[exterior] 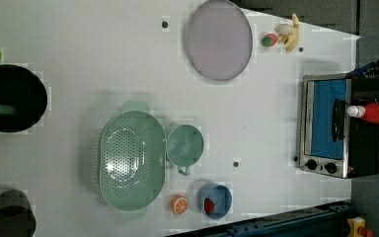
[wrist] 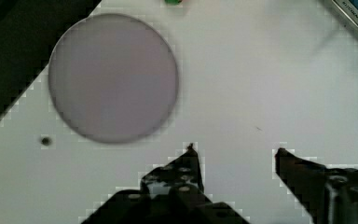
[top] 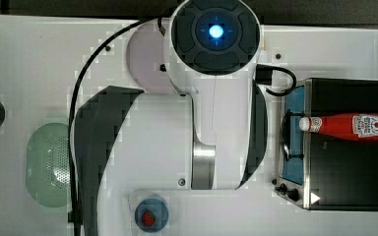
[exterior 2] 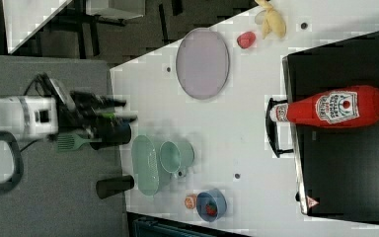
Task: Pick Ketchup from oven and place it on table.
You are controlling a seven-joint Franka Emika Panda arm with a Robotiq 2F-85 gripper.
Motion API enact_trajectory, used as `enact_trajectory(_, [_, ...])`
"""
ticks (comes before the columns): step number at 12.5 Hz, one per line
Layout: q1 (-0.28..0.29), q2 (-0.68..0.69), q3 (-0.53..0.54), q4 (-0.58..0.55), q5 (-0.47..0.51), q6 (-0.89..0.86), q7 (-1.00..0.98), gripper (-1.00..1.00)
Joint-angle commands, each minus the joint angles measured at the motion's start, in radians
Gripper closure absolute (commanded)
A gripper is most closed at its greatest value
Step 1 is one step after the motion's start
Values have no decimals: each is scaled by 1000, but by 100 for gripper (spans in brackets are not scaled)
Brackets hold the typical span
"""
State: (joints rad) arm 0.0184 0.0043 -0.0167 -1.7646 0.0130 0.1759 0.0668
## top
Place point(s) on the red ketchup bottle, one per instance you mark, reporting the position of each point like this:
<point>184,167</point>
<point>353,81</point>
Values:
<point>357,127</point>

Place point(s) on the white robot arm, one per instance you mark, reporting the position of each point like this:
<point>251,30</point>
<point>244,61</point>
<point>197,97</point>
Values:
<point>202,128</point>

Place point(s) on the black toaster oven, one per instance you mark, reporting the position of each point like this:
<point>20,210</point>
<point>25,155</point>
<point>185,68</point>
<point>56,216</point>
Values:
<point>319,172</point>

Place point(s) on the purple round plate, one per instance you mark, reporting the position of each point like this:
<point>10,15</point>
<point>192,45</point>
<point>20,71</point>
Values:
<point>145,59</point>

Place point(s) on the blue bowl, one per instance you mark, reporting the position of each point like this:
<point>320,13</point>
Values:
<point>158,207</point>

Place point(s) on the red strawberry in bowl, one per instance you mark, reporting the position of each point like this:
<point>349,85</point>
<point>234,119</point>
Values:
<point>148,219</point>

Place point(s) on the green perforated strainer basket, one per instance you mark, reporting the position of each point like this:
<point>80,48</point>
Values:
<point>48,168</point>

